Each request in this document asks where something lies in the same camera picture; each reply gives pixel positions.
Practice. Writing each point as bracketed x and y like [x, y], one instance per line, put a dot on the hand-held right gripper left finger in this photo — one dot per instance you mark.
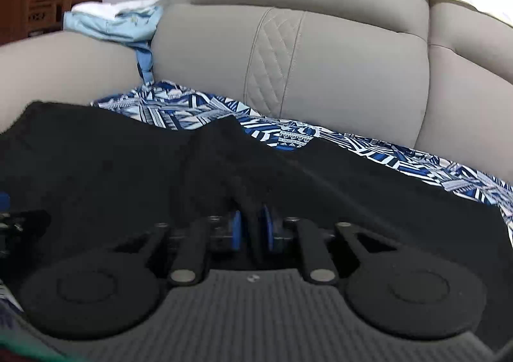
[236, 231]

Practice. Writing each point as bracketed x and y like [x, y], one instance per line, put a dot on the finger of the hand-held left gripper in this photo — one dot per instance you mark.
[24, 221]

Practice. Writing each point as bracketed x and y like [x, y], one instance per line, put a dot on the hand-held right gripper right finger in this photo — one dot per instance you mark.
[266, 227]

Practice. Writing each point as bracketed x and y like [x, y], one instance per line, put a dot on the black pants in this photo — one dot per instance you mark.
[120, 169]

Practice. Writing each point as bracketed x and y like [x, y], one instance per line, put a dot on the blue white patterned blanket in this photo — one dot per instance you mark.
[280, 135]

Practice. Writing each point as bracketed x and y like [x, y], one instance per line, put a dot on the beige leather sofa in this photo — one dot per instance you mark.
[340, 65]

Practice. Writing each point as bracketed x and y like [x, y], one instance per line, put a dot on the light blue garment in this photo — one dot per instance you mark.
[112, 25]

